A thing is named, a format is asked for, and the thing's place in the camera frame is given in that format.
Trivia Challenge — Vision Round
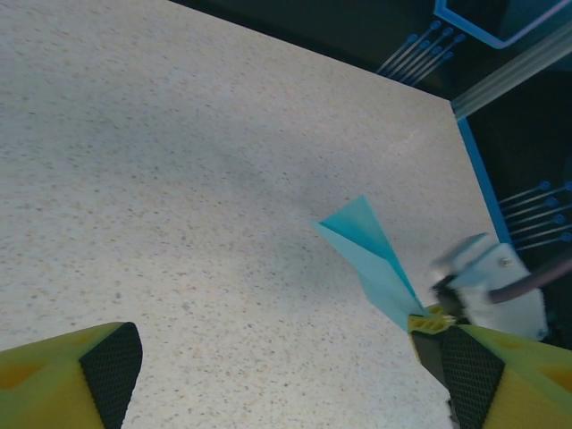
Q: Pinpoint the light blue paper sheet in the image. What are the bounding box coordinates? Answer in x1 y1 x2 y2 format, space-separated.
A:
311 194 428 334

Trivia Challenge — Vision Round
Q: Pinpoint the aluminium frame post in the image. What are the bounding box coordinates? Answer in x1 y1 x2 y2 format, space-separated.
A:
450 24 572 120

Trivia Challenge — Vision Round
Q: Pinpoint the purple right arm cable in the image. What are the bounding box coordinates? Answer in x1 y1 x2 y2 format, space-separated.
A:
489 254 572 305

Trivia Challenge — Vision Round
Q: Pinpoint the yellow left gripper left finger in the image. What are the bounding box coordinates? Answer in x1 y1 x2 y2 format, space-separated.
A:
0 320 144 429

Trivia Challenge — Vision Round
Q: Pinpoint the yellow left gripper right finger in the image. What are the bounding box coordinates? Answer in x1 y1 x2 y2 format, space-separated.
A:
439 324 572 429

